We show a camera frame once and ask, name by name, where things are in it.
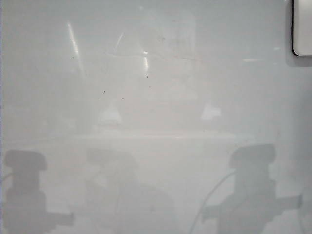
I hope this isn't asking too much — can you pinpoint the white whiteboard eraser black felt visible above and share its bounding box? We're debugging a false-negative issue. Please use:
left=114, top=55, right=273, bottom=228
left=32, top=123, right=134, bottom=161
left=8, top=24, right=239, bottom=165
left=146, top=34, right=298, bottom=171
left=290, top=0, right=312, bottom=57

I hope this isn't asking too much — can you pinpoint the white glossy whiteboard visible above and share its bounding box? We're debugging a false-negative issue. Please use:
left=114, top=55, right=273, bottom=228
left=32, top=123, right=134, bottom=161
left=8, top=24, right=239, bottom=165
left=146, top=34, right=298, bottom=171
left=0, top=0, right=312, bottom=234

